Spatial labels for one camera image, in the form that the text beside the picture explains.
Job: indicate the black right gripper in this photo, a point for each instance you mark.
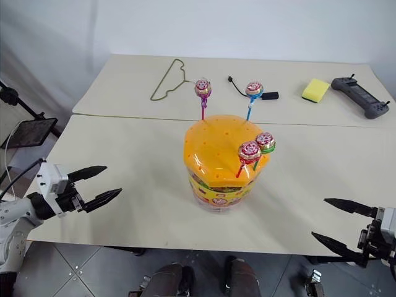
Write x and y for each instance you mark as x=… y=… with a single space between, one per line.
x=376 y=244

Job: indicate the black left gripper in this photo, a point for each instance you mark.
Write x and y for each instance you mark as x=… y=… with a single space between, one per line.
x=70 y=198

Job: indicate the green stick lollipop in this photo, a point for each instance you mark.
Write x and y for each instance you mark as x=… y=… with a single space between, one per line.
x=266 y=140

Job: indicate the red stick lollipop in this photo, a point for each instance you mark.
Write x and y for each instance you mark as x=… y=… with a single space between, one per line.
x=249 y=151

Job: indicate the orange-lidded lollipop jar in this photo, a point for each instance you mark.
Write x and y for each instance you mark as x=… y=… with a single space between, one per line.
x=216 y=148

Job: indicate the purple stick lollipop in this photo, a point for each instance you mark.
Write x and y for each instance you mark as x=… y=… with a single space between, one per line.
x=202 y=88

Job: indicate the blue stick lollipop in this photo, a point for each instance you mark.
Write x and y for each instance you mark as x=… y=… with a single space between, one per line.
x=254 y=89

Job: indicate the black tablet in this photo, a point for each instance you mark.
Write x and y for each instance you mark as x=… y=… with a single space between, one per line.
x=31 y=131

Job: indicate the dark rounded shape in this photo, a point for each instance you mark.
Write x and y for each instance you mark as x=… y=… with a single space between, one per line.
x=168 y=280
x=244 y=277

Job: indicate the dark grey remote controller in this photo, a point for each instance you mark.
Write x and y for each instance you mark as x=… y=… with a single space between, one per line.
x=360 y=96

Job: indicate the yellow sponge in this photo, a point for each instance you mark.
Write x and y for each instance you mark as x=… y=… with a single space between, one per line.
x=315 y=90

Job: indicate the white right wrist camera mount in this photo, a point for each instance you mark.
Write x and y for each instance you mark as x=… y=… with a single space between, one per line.
x=389 y=221

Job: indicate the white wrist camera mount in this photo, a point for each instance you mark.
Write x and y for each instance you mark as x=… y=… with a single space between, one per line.
x=389 y=221
x=51 y=179

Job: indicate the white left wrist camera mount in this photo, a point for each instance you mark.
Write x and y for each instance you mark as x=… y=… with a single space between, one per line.
x=51 y=179

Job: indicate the silver metal bracket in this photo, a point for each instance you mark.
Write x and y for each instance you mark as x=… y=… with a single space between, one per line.
x=315 y=283

